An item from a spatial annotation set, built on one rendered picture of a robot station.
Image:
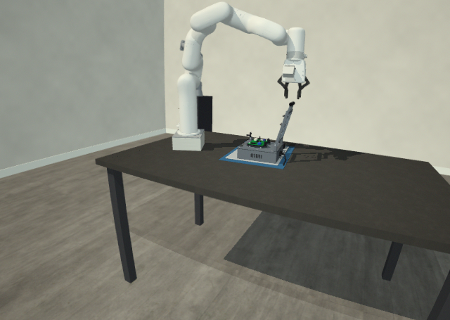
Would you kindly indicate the green circuit board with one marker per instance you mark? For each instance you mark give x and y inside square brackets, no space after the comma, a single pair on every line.
[258,142]

